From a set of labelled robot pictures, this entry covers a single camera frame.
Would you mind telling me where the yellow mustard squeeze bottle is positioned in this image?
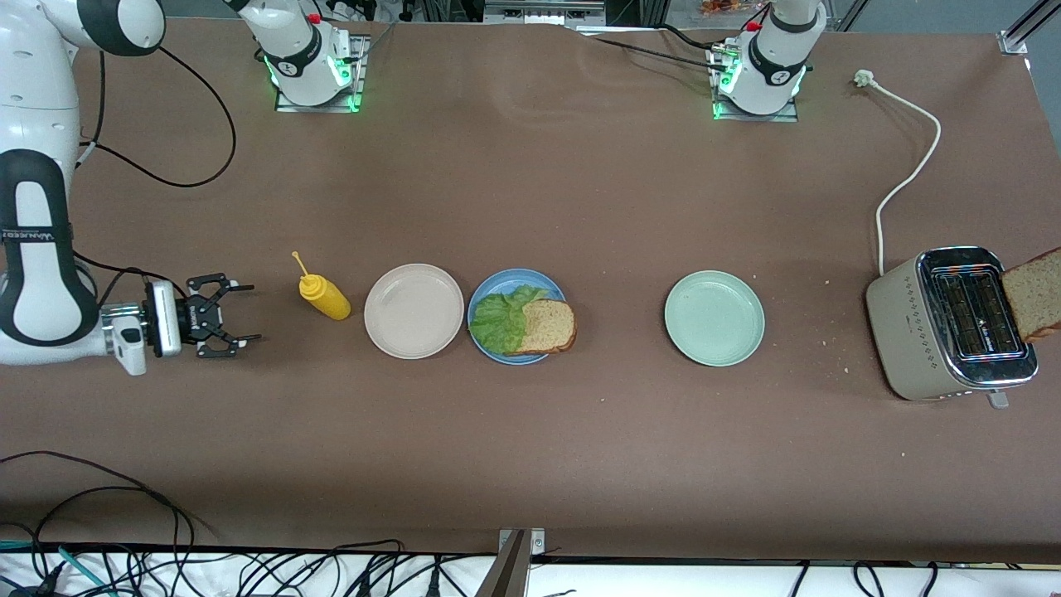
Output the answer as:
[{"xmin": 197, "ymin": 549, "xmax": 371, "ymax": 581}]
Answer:
[{"xmin": 291, "ymin": 251, "xmax": 351, "ymax": 321}]

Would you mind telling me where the green lettuce leaf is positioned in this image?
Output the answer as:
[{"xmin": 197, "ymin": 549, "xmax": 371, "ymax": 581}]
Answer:
[{"xmin": 469, "ymin": 284, "xmax": 552, "ymax": 356}]

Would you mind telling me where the brown bread slice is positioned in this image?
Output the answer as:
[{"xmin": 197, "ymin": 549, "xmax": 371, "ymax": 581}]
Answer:
[
  {"xmin": 506, "ymin": 299, "xmax": 578, "ymax": 357},
  {"xmin": 999, "ymin": 247, "xmax": 1061, "ymax": 343}
]

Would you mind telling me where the beige round plate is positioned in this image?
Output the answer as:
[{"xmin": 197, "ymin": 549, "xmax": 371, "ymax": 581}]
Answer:
[{"xmin": 363, "ymin": 263, "xmax": 465, "ymax": 361}]

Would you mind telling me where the blue round plate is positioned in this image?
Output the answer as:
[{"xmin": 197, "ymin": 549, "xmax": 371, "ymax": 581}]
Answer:
[{"xmin": 467, "ymin": 267, "xmax": 573, "ymax": 366}]

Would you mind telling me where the pale green round plate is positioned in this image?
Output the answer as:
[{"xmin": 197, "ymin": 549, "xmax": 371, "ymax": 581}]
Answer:
[{"xmin": 663, "ymin": 269, "xmax": 766, "ymax": 368}]

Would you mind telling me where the silver power strip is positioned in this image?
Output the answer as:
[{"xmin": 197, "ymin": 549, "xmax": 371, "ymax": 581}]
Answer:
[{"xmin": 483, "ymin": 0, "xmax": 607, "ymax": 26}]

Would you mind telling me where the beige chrome toaster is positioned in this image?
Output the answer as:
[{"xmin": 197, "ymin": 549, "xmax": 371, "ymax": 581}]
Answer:
[{"xmin": 865, "ymin": 245, "xmax": 1039, "ymax": 410}]

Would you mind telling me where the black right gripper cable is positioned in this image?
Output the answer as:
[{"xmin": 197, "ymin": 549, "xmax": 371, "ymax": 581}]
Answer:
[{"xmin": 73, "ymin": 253, "xmax": 190, "ymax": 303}]

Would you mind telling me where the long black right arm cable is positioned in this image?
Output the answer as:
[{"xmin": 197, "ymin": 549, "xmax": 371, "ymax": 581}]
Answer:
[{"xmin": 79, "ymin": 46, "xmax": 237, "ymax": 188}]

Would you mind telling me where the black floor cable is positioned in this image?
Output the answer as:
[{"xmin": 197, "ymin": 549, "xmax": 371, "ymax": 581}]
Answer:
[
  {"xmin": 33, "ymin": 486, "xmax": 196, "ymax": 597},
  {"xmin": 0, "ymin": 451, "xmax": 218, "ymax": 540},
  {"xmin": 240, "ymin": 539, "xmax": 407, "ymax": 597}
]

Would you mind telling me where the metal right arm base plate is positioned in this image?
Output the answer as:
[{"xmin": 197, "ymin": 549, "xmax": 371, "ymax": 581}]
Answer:
[{"xmin": 275, "ymin": 35, "xmax": 366, "ymax": 114}]

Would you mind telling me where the teal floor cable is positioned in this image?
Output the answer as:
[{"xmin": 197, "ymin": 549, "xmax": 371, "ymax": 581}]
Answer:
[{"xmin": 0, "ymin": 541, "xmax": 109, "ymax": 597}]

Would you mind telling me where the grey metal camera post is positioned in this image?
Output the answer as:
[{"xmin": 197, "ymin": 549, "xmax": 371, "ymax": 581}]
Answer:
[{"xmin": 477, "ymin": 528, "xmax": 546, "ymax": 597}]

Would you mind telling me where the black cable on table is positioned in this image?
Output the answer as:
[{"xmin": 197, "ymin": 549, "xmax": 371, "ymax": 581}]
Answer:
[{"xmin": 580, "ymin": 23, "xmax": 730, "ymax": 74}]

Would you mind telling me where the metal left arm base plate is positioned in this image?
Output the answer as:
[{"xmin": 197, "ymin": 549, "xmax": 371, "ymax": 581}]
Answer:
[{"xmin": 711, "ymin": 46, "xmax": 801, "ymax": 123}]

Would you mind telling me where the white toaster power cord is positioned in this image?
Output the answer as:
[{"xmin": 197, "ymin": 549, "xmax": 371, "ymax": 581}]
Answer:
[{"xmin": 854, "ymin": 69, "xmax": 943, "ymax": 279}]

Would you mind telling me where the aluminium frame rail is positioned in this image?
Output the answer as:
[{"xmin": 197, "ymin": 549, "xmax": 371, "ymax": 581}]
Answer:
[{"xmin": 997, "ymin": 0, "xmax": 1061, "ymax": 56}]

